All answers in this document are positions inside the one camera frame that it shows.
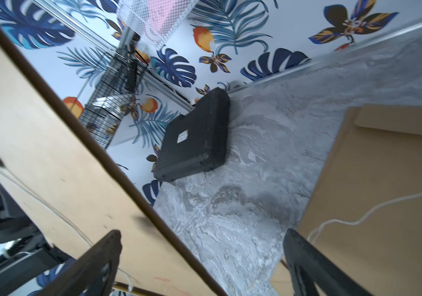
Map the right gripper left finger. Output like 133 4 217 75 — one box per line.
37 229 122 296

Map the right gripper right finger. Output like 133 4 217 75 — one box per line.
283 229 370 296

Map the brown kraft file bag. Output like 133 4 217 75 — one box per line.
0 28 225 296
292 105 422 296

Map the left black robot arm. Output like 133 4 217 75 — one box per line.
0 185 75 296

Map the black plastic tool case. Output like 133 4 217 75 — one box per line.
154 88 230 182

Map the black wire basket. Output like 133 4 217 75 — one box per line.
79 46 148 149

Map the white mesh wall basket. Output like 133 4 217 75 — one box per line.
117 0 198 49

